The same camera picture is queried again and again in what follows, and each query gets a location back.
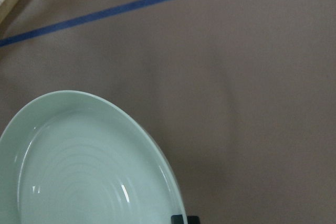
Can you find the pale green plate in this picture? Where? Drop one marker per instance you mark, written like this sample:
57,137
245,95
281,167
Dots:
73,157

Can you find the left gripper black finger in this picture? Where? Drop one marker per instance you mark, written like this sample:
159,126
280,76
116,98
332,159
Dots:
182,217

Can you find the brown paper table cover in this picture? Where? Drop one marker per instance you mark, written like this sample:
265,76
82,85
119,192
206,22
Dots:
238,94

